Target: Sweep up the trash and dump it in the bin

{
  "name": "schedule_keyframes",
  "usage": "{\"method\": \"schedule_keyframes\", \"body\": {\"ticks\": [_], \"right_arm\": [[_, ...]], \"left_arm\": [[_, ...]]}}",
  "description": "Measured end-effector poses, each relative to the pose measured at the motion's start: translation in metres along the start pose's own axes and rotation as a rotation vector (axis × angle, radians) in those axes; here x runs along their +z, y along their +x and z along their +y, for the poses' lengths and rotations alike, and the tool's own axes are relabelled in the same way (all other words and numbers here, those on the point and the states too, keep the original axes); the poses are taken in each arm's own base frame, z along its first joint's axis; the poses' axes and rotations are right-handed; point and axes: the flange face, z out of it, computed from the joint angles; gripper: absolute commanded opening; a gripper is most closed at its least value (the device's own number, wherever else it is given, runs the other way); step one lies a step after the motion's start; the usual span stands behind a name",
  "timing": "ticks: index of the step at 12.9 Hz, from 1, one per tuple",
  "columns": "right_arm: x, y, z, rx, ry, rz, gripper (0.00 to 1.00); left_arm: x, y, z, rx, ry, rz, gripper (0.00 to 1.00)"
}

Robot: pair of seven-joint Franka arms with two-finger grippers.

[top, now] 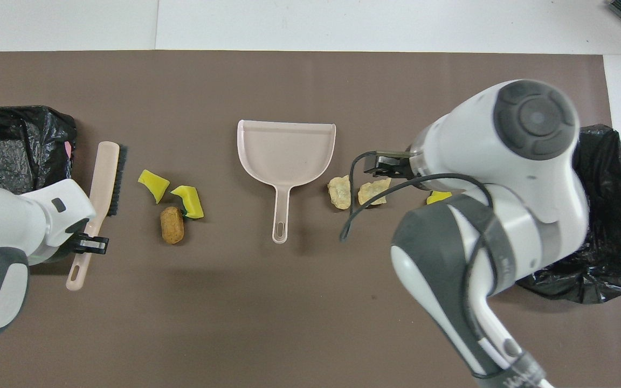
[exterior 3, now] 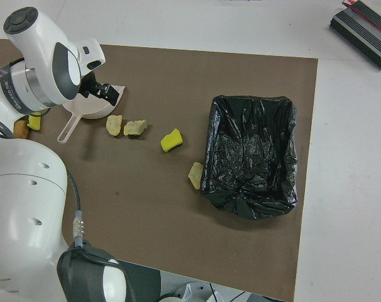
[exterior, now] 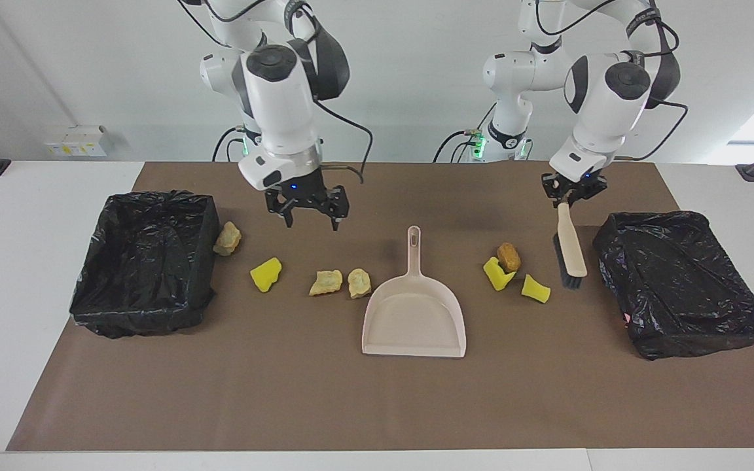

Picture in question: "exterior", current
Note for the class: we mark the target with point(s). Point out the black bag lined bin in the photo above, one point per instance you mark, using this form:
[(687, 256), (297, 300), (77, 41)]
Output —
[(148, 275), (678, 288)]

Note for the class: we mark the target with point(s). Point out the large yellow sponge chunk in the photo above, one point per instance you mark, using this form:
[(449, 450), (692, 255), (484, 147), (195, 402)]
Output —
[(266, 276)]

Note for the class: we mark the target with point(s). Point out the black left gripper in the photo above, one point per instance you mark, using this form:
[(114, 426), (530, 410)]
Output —
[(576, 186)]

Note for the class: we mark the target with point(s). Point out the beige plastic dustpan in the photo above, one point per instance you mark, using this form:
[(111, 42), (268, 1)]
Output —
[(413, 320)]

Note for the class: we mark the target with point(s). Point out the small yellow sponge piece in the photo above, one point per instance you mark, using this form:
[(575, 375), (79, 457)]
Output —
[(536, 289)]

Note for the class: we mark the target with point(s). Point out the pale foam chunk orange side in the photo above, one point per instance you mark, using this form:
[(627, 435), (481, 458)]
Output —
[(228, 239)]

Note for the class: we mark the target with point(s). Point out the yellow green sponge piece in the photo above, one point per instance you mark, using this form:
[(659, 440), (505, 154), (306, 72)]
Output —
[(496, 276)]

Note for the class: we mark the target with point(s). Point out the brown paper table mat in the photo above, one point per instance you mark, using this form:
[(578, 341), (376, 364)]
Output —
[(377, 405)]

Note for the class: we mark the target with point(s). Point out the white wall socket box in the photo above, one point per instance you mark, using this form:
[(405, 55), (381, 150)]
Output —
[(76, 140)]

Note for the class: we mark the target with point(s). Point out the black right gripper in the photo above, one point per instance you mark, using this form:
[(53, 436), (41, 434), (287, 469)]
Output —
[(302, 186)]

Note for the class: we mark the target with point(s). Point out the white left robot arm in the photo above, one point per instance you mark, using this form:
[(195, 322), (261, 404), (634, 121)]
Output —
[(606, 111)]

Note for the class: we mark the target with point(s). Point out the brown sponge piece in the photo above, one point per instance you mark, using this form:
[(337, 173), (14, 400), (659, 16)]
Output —
[(508, 257)]

